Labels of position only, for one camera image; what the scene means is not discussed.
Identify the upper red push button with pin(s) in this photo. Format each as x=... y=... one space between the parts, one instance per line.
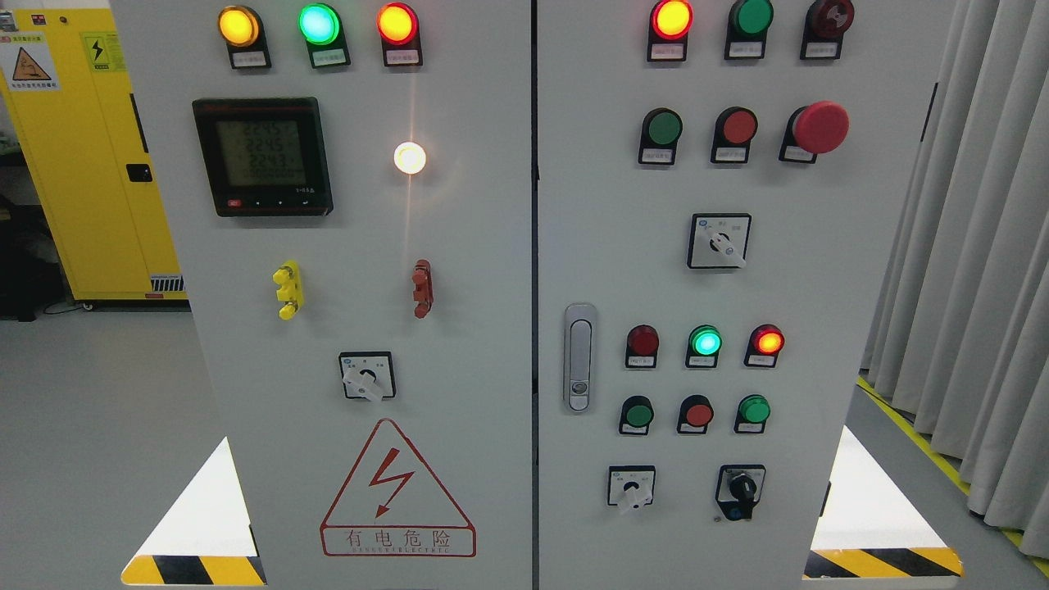
x=734 y=130

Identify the lower green indicator lamp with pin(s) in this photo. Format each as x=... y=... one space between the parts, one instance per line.
x=703 y=347

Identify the red electric danger warning sticker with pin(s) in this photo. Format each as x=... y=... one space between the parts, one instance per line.
x=392 y=504

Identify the lower left rotary selector switch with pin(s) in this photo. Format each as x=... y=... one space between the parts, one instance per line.
x=630 y=487

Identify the left black yellow hazard tape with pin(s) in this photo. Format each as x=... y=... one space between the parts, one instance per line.
x=163 y=569

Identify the yellow floor marking tape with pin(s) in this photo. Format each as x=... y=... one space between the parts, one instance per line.
x=931 y=482

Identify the yellow terminal connector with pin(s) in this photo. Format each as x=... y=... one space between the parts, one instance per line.
x=289 y=289

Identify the red indicator lamp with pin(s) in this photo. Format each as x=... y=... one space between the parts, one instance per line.
x=763 y=346
x=399 y=32
x=642 y=346
x=668 y=29

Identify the left door rotary selector switch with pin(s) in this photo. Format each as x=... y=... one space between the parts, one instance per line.
x=367 y=375

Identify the right black yellow hazard tape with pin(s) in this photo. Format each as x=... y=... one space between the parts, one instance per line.
x=883 y=563

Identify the green indicator lamp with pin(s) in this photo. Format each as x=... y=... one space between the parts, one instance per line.
x=703 y=347
x=323 y=33
x=746 y=31

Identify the black yellow hazard tape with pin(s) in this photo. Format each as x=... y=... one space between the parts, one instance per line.
x=883 y=563
x=163 y=569

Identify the green start button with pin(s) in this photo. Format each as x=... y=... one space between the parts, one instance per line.
x=636 y=416

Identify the grey pleated curtain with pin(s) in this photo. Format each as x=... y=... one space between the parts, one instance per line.
x=960 y=337

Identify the red indicator lamp top right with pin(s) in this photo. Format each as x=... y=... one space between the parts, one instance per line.
x=668 y=29

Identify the upper right rotary selector switch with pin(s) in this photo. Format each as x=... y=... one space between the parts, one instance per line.
x=718 y=241

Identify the lower left red indicator lamp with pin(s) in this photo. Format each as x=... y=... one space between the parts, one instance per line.
x=642 y=346

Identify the yellow safety storage cabinet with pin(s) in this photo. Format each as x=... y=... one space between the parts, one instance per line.
x=66 y=84

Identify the lower right green push button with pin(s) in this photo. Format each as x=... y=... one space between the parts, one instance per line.
x=752 y=414

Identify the red mushroom emergency stop button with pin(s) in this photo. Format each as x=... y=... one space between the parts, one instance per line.
x=812 y=130

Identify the black digital power meter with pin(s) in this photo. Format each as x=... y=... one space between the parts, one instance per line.
x=264 y=156

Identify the red terminal connector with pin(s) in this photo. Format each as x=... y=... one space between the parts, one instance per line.
x=423 y=288

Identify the upper green push button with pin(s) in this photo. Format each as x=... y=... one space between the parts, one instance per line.
x=660 y=131

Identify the lower right red indicator lamp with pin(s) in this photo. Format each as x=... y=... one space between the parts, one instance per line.
x=763 y=346

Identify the green indicator lamp top left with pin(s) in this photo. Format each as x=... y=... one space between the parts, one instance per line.
x=323 y=33

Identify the red indicator lamp top left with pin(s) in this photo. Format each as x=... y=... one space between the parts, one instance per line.
x=399 y=32

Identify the black key selector switch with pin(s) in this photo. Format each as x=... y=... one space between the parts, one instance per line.
x=739 y=490

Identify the white lit indicator lamp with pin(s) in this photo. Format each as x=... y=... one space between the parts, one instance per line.
x=410 y=158

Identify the silver cabinet door handle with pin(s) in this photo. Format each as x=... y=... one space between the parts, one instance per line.
x=580 y=320

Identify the grey electrical control cabinet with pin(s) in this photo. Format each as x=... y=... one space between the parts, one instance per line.
x=532 y=200

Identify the dark red buzzer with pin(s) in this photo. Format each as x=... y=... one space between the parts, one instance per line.
x=824 y=27

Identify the green indicator lamp top right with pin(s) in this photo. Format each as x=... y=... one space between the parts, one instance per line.
x=746 y=31

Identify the green push button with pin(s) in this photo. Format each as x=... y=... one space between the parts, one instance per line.
x=752 y=414
x=660 y=131

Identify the lower red stop button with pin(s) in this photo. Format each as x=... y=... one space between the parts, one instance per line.
x=695 y=415

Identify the yellow indicator lamp top left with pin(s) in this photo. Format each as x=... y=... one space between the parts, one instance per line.
x=245 y=38

